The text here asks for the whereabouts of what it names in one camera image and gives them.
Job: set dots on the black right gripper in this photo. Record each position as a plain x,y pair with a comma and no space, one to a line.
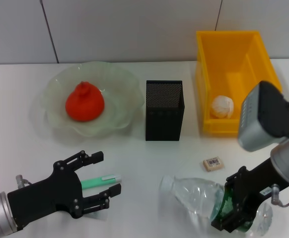
256,186

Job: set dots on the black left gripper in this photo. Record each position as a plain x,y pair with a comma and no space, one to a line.
47,196

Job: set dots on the mint green pen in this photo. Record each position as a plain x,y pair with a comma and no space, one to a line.
97,183

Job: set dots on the clear plastic water bottle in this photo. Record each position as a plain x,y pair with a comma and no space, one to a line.
191,193

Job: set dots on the red pomegranate-shaped toy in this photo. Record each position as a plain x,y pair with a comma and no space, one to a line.
85,104

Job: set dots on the white paper ball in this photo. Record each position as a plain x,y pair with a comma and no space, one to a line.
222,106

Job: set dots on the beige eraser with barcode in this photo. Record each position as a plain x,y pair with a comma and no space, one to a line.
214,165

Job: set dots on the black mesh pen holder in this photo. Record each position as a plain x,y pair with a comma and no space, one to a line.
164,119

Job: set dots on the pale green glass fruit plate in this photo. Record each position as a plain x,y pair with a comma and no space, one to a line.
124,81

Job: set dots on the yellow plastic bin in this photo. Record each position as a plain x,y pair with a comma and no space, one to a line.
234,62

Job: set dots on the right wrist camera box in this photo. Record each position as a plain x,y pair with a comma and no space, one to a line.
263,116

